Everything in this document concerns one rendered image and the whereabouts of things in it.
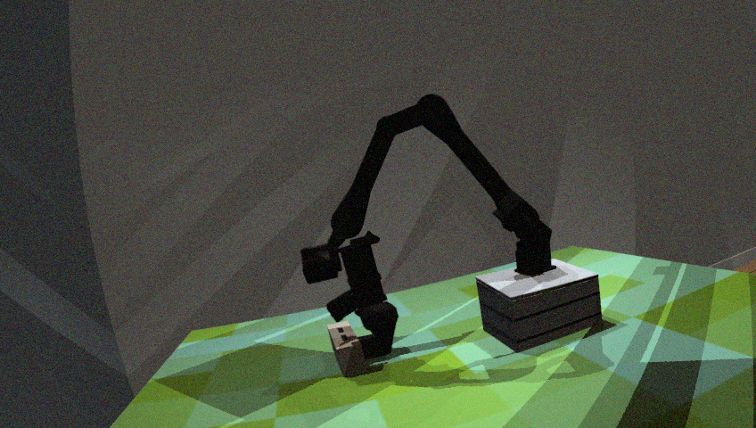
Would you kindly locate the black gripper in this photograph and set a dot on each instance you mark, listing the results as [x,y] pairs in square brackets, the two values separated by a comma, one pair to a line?
[378,316]

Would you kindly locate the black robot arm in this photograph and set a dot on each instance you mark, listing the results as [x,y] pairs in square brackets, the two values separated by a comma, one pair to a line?
[321,263]

